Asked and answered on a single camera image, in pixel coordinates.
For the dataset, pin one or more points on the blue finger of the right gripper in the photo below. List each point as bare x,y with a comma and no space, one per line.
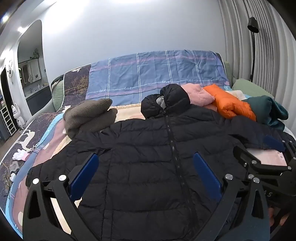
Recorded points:
274,144

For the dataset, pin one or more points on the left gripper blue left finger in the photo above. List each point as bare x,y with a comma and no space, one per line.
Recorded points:
81,175

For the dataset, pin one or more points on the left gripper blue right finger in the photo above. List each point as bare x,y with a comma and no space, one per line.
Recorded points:
209,179

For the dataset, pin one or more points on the black puffer jacket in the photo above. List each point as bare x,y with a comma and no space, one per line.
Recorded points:
146,186

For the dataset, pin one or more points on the person's right hand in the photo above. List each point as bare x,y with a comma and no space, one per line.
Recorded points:
275,219

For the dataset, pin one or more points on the dark green sweatshirt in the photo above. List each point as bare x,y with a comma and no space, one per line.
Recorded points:
268,111

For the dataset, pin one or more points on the green pillow right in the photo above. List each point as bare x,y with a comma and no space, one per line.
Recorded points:
249,88

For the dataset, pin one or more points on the green pillow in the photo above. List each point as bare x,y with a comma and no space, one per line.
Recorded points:
57,89
249,88

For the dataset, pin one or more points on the orange puffer jacket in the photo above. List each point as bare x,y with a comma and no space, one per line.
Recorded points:
228,105

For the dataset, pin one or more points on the white plush toy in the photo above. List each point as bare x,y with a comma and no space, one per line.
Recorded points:
20,155

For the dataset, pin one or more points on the brown fleece garment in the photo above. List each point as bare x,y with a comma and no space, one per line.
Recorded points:
89,116

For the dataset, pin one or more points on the grey curtain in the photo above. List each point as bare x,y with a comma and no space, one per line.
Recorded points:
274,47

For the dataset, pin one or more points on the white bear figurine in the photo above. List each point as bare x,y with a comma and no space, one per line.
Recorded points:
18,116

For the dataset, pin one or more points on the white shelf rack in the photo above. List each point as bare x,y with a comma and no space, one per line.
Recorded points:
8,122

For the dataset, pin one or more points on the green pillow left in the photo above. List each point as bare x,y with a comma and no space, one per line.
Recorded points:
57,89

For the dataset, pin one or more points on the black floor lamp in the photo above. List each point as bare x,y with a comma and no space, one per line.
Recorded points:
254,29

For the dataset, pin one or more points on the blue plaid sheet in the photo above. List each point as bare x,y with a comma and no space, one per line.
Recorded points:
129,79

